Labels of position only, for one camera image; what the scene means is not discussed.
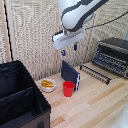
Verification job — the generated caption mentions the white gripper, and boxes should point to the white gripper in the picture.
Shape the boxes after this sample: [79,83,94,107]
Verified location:
[52,27,86,57]

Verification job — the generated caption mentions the black toaster oven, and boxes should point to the black toaster oven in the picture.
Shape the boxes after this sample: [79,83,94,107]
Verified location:
[92,37,128,80]

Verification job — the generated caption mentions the blue box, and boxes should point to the blue box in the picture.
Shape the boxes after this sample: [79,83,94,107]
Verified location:
[60,59,82,92]

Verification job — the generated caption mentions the black dish rack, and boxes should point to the black dish rack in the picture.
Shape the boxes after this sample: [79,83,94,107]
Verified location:
[79,63,112,86]

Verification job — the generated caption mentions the beige woven folding screen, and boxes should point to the beige woven folding screen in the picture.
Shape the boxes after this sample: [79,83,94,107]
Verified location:
[0,0,128,82]

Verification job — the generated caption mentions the red plastic cup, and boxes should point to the red plastic cup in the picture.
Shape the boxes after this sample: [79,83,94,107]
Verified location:
[62,80,77,98]

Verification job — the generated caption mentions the yellow food pieces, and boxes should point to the yellow food pieces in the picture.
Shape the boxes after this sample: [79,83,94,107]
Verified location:
[41,79,55,89]

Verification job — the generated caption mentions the white round bowl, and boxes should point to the white round bowl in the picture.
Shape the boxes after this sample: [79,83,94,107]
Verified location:
[39,78,57,94]

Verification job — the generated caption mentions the black fabric storage box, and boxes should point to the black fabric storage box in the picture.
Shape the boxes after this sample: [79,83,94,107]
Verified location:
[0,60,52,128]

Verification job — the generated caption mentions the thin black cable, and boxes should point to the thin black cable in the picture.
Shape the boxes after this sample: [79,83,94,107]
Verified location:
[84,10,128,31]

